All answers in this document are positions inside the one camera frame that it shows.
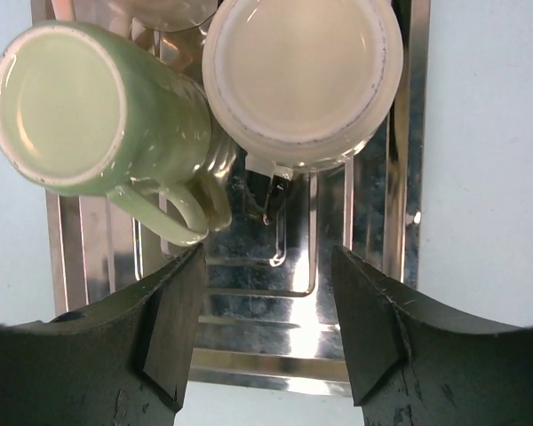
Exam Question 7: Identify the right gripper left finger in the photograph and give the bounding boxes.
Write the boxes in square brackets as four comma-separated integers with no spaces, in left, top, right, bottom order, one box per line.
[0,246,207,425]

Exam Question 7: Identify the pink orange mug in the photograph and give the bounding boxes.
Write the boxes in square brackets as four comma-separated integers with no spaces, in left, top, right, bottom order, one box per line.
[108,0,219,32]

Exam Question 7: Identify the steel tray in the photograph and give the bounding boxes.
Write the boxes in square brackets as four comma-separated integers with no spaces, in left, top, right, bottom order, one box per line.
[46,1,431,396]

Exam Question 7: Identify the cream mug black handle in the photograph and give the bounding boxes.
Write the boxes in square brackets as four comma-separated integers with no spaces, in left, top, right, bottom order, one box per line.
[203,1,403,223]

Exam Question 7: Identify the green mug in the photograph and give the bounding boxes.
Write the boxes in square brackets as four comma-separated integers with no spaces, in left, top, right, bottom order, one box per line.
[0,20,232,247]

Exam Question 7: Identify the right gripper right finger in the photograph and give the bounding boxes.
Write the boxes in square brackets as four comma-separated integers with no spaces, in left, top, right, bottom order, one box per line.
[331,247,533,425]

